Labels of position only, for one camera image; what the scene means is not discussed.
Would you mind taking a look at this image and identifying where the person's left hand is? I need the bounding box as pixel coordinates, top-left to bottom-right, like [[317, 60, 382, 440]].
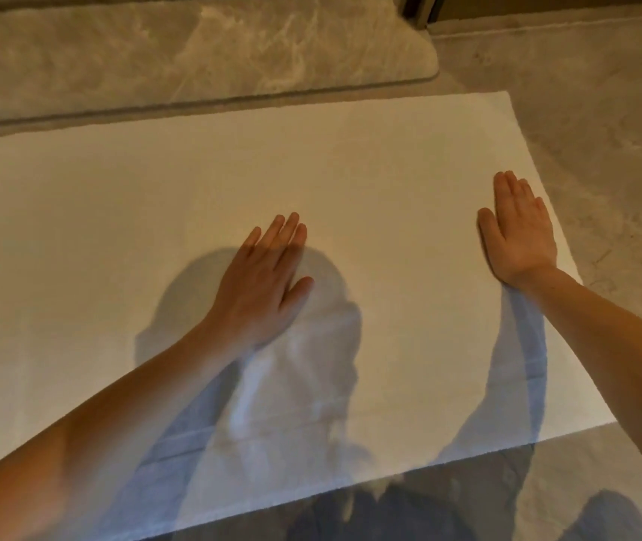
[[204, 212, 315, 357]]

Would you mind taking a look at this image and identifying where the person's right hand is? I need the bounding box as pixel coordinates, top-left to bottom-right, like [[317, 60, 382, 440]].
[[477, 170, 559, 289]]

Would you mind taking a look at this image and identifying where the white towel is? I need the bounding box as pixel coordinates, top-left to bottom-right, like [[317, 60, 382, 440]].
[[0, 91, 618, 541]]

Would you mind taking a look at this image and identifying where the person's left forearm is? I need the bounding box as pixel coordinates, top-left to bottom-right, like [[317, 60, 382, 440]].
[[0, 320, 243, 541]]

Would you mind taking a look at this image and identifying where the person's right forearm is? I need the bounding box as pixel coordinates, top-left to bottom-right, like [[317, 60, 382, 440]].
[[515, 267, 642, 475]]

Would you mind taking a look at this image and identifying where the dark furniture leg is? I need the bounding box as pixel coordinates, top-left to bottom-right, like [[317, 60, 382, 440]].
[[401, 0, 447, 30]]

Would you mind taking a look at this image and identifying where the rounded grey marble slab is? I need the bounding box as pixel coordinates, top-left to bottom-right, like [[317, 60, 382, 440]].
[[0, 0, 440, 130]]

